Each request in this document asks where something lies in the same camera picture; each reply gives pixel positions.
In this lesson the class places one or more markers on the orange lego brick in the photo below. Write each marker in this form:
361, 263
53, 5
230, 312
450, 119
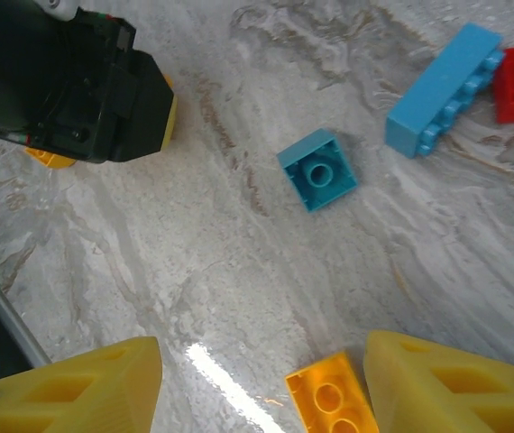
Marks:
324, 397

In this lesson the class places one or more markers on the aluminium mounting rail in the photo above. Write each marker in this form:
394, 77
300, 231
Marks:
9, 311

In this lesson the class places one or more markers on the blue long lego brick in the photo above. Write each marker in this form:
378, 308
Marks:
442, 85

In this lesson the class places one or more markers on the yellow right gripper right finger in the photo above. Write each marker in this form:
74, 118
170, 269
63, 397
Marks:
401, 383

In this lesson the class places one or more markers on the blue small lego brick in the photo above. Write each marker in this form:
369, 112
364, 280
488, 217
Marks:
318, 173

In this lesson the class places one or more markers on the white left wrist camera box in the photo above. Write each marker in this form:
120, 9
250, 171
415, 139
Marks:
58, 6

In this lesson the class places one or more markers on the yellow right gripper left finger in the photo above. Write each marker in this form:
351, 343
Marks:
103, 370

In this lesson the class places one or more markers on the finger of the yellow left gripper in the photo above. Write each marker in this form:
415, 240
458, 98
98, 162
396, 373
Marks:
174, 119

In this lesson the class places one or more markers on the yellow half-round lego piece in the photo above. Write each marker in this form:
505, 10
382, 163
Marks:
49, 160

